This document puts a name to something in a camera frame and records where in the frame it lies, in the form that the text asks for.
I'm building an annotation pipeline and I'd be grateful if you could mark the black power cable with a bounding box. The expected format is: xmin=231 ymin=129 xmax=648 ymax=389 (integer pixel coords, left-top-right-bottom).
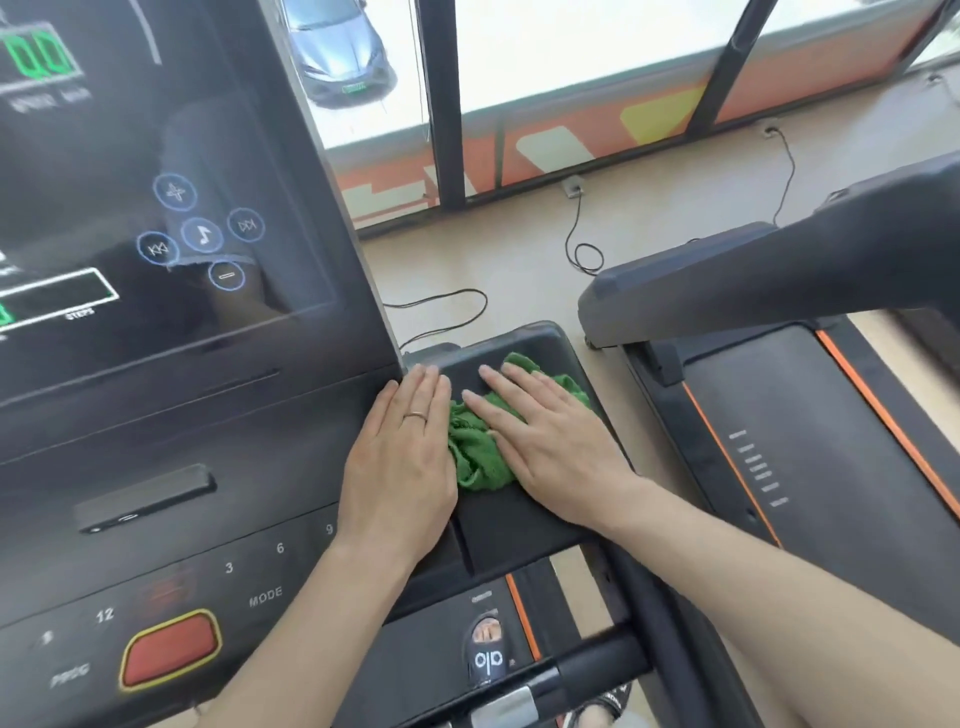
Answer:
xmin=382 ymin=288 xmax=489 ymax=352
xmin=564 ymin=193 xmax=606 ymax=276
xmin=771 ymin=133 xmax=798 ymax=228

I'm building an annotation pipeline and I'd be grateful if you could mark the person's left hand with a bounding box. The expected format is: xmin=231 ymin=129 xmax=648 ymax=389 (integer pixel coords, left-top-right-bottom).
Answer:
xmin=336 ymin=364 xmax=460 ymax=571

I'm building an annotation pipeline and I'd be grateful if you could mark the red stop button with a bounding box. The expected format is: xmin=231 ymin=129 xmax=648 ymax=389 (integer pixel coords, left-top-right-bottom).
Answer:
xmin=120 ymin=609 xmax=223 ymax=691

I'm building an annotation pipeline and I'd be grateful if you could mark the black slide sandal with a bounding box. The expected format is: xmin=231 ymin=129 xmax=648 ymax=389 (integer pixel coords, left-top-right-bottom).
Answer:
xmin=568 ymin=684 xmax=636 ymax=728
xmin=466 ymin=611 xmax=517 ymax=690

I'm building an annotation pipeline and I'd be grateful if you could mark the green cleaning cloth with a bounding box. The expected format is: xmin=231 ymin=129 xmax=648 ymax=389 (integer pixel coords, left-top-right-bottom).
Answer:
xmin=447 ymin=351 xmax=595 ymax=494

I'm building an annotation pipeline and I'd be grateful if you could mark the person's right hand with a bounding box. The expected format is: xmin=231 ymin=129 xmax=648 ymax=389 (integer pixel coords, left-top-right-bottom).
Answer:
xmin=462 ymin=363 xmax=640 ymax=535

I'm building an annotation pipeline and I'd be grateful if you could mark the person's right forearm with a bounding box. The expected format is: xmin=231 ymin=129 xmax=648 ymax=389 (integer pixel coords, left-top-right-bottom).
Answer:
xmin=592 ymin=474 xmax=960 ymax=728

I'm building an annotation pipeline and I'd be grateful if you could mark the treadmill display screen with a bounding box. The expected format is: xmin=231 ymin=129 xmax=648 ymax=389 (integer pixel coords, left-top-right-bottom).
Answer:
xmin=0 ymin=0 xmax=339 ymax=410

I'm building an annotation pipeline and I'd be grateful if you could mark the orange window decal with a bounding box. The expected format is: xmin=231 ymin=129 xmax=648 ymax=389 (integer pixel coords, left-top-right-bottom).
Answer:
xmin=330 ymin=15 xmax=935 ymax=228

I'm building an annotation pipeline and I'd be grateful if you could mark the black window frame post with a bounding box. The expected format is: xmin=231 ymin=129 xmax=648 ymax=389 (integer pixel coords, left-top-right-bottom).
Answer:
xmin=414 ymin=0 xmax=468 ymax=213
xmin=686 ymin=0 xmax=781 ymax=138

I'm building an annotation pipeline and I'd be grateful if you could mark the black treadmill with orange stripes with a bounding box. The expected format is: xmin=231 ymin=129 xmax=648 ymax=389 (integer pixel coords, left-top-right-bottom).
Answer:
xmin=577 ymin=150 xmax=960 ymax=560

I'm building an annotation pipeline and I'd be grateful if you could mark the person's left forearm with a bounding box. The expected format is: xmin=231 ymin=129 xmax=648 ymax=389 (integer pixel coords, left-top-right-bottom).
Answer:
xmin=191 ymin=536 xmax=432 ymax=728

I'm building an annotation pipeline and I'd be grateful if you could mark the black treadmill with console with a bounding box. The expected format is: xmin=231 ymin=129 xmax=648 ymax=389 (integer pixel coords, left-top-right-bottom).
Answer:
xmin=0 ymin=0 xmax=725 ymax=728

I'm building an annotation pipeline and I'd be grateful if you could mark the grey car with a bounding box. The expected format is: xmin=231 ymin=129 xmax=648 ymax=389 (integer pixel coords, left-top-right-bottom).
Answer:
xmin=281 ymin=0 xmax=399 ymax=111

